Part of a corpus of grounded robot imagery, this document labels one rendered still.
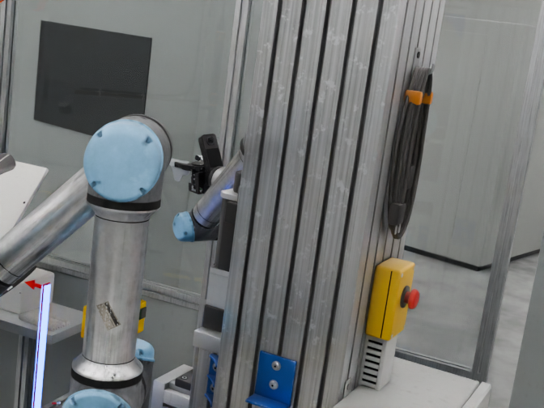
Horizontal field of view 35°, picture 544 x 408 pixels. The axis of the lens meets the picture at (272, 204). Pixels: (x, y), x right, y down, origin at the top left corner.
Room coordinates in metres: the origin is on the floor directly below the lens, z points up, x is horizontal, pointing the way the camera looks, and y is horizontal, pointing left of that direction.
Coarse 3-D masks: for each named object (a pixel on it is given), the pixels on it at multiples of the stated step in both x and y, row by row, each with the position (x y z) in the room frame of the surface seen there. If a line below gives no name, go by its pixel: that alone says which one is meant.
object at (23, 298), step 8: (32, 272) 2.71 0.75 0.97; (40, 272) 2.72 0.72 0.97; (48, 272) 2.73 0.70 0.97; (24, 280) 2.62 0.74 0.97; (40, 280) 2.68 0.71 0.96; (48, 280) 2.71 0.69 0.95; (16, 288) 2.60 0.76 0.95; (24, 288) 2.60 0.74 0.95; (8, 296) 2.61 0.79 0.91; (16, 296) 2.60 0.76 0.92; (24, 296) 2.61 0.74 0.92; (32, 296) 2.64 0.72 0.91; (40, 296) 2.68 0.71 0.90; (0, 304) 2.62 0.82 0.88; (8, 304) 2.61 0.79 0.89; (16, 304) 2.60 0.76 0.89; (24, 304) 2.61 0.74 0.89; (32, 304) 2.65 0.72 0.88; (16, 312) 2.60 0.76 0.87
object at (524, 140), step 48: (240, 0) 2.58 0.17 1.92; (0, 48) 2.90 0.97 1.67; (240, 48) 2.57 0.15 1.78; (0, 96) 2.90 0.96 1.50; (528, 96) 2.26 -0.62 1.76; (0, 144) 2.89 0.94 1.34; (528, 144) 2.25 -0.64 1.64; (144, 288) 2.67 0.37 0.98; (480, 336) 2.26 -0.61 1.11; (480, 384) 2.25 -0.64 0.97
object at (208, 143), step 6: (198, 138) 2.33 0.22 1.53; (204, 138) 2.32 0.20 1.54; (210, 138) 2.32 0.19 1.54; (216, 138) 2.34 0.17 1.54; (204, 144) 2.31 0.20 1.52; (210, 144) 2.32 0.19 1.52; (216, 144) 2.33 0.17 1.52; (204, 150) 2.31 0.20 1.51; (210, 150) 2.32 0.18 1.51; (216, 150) 2.33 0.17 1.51; (204, 156) 2.31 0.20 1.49; (210, 156) 2.31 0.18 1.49; (216, 156) 2.32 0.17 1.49; (204, 162) 2.31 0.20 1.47; (210, 162) 2.30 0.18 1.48; (216, 162) 2.31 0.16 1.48; (222, 162) 2.32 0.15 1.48; (210, 168) 2.29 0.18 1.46
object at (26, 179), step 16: (0, 176) 2.51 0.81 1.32; (16, 176) 2.50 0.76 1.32; (32, 176) 2.48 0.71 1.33; (0, 192) 2.47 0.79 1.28; (16, 192) 2.46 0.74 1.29; (32, 192) 2.44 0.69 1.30; (0, 208) 2.43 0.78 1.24; (16, 208) 2.42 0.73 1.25; (0, 224) 2.39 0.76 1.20; (16, 224) 2.38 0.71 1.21
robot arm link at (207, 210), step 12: (240, 144) 1.94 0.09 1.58; (240, 156) 1.95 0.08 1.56; (228, 168) 1.98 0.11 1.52; (240, 168) 1.95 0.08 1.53; (216, 180) 2.03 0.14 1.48; (228, 180) 1.98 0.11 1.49; (216, 192) 2.01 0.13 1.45; (204, 204) 2.05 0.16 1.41; (216, 204) 2.02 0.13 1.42; (180, 216) 2.09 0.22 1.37; (192, 216) 2.08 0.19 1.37; (204, 216) 2.06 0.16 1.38; (216, 216) 2.05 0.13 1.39; (180, 228) 2.09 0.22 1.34; (192, 228) 2.08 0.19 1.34; (204, 228) 2.08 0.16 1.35; (216, 228) 2.12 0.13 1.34; (180, 240) 2.09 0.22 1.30; (192, 240) 2.10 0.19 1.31; (204, 240) 2.13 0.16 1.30
